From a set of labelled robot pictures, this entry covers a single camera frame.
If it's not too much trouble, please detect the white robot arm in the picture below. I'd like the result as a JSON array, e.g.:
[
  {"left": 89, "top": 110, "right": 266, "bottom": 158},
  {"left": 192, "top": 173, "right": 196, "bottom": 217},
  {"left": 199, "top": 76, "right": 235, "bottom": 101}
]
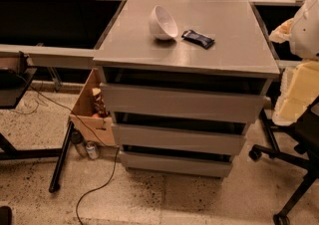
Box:
[{"left": 269, "top": 0, "right": 319, "bottom": 126}]

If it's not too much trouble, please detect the cardboard box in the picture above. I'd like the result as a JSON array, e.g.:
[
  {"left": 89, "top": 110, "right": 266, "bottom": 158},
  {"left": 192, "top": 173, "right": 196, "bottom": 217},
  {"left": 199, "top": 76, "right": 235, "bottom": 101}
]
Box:
[{"left": 69, "top": 69, "right": 116, "bottom": 146}]

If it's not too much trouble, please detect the grey drawer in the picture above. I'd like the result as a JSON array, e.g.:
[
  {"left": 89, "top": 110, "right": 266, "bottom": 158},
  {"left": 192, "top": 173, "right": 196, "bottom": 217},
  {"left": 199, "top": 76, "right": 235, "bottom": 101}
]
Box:
[
  {"left": 112, "top": 123, "right": 245, "bottom": 155},
  {"left": 120, "top": 151, "right": 232, "bottom": 177},
  {"left": 100, "top": 84, "right": 263, "bottom": 123}
]

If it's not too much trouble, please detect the dark blue snack packet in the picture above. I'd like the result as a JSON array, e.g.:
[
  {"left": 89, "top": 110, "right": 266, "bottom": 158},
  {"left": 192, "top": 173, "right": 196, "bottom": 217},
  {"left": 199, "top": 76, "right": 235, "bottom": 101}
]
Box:
[{"left": 181, "top": 30, "right": 214, "bottom": 49}]

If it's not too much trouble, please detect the bottle in cardboard box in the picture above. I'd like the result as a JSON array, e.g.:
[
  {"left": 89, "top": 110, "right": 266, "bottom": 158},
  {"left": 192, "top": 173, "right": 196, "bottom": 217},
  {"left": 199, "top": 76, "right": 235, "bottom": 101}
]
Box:
[{"left": 92, "top": 88, "right": 108, "bottom": 117}]

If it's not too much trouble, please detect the grey bottom drawer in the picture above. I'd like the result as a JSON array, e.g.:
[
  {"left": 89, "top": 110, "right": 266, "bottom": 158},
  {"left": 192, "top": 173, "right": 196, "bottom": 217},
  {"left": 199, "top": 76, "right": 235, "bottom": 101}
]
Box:
[{"left": 120, "top": 151, "right": 232, "bottom": 177}]

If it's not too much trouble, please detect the grey drawer cabinet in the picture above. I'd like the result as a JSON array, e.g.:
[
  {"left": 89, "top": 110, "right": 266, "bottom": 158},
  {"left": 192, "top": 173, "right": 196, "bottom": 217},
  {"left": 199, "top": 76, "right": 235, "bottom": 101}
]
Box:
[{"left": 94, "top": 0, "right": 279, "bottom": 177}]

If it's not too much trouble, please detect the white bowl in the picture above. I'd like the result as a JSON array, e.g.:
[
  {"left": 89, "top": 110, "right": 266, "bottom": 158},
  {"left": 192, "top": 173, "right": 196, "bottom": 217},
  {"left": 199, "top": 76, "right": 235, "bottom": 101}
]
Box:
[{"left": 149, "top": 5, "right": 178, "bottom": 41}]

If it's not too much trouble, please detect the grey middle drawer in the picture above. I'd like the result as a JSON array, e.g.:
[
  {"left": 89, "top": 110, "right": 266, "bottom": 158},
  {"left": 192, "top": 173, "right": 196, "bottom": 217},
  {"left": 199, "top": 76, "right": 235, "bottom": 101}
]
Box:
[{"left": 112, "top": 123, "right": 245, "bottom": 155}]

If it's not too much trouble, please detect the grey top drawer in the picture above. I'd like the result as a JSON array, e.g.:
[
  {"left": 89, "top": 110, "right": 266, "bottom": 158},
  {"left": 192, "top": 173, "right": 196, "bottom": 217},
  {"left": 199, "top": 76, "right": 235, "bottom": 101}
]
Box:
[{"left": 100, "top": 84, "right": 263, "bottom": 123}]

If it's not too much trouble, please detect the dark spray can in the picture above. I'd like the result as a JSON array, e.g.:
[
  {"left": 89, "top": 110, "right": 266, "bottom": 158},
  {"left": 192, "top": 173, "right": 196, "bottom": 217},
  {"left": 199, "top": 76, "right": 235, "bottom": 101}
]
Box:
[{"left": 71, "top": 130, "right": 87, "bottom": 157}]

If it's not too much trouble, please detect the black desk frame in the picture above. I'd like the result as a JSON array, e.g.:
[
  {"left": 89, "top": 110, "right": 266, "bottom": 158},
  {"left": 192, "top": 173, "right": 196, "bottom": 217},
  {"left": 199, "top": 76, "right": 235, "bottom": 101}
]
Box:
[{"left": 0, "top": 51, "right": 76, "bottom": 194}]

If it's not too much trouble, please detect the black floor cable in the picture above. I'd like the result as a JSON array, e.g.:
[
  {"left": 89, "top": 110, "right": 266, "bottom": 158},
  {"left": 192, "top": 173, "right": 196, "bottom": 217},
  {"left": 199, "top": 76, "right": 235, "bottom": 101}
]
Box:
[{"left": 13, "top": 73, "right": 121, "bottom": 225}]

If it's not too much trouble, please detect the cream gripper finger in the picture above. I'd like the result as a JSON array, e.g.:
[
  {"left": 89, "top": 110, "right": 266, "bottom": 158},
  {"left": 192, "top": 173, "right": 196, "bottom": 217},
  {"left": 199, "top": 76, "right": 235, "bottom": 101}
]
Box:
[
  {"left": 269, "top": 18, "right": 293, "bottom": 44},
  {"left": 272, "top": 61, "right": 319, "bottom": 126}
]

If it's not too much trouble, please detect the black office chair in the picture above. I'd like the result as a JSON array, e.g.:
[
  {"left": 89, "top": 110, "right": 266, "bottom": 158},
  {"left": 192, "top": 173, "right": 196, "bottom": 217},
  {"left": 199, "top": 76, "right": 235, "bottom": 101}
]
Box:
[{"left": 248, "top": 98, "right": 319, "bottom": 225}]

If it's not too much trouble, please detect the grey metal rail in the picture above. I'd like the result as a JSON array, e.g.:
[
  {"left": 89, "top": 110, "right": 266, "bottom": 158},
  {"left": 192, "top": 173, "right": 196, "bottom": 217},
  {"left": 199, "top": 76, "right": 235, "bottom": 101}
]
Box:
[{"left": 0, "top": 45, "right": 99, "bottom": 70}]

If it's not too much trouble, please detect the silver can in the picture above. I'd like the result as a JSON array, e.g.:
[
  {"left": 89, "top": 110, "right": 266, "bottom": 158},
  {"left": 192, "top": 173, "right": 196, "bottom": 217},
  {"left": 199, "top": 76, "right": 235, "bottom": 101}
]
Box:
[{"left": 86, "top": 141, "right": 99, "bottom": 159}]

